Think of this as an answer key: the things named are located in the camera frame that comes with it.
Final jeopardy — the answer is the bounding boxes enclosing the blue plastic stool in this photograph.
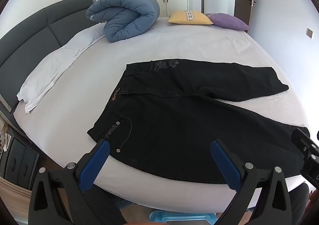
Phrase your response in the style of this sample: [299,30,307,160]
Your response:
[149,210,218,225]

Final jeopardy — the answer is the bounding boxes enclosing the person's dark clothing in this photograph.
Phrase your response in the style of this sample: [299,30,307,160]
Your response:
[288,182,311,225]

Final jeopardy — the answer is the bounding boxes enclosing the white pillow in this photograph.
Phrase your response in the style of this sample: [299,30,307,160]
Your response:
[17,24,106,114]

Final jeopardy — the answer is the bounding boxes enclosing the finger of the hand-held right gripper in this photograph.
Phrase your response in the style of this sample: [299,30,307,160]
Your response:
[291,128,319,164]

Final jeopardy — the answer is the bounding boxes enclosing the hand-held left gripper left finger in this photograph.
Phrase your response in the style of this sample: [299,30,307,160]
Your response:
[28,139,127,225]

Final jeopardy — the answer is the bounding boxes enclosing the bed with white sheet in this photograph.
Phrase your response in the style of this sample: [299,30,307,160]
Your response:
[14,17,309,213]

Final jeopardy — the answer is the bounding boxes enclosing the purple cushion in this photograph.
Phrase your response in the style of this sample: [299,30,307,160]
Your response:
[205,13,250,31]

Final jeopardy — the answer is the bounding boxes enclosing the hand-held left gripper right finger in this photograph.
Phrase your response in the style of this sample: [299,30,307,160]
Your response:
[210,139,292,225]

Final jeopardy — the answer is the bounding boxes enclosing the grey upholstered headboard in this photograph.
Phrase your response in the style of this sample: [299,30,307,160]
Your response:
[0,0,96,116]

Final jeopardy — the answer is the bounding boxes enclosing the black denim pants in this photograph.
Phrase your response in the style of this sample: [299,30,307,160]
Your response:
[87,59,311,185]

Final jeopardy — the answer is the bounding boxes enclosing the blue rolled duvet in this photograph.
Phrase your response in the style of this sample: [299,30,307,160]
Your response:
[86,0,160,42]

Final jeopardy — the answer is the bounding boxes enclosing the yellow cushion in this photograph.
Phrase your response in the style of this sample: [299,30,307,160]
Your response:
[168,10,214,26]

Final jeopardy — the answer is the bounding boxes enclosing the dark nightstand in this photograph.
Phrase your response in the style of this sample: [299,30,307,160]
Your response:
[4,137,40,191]

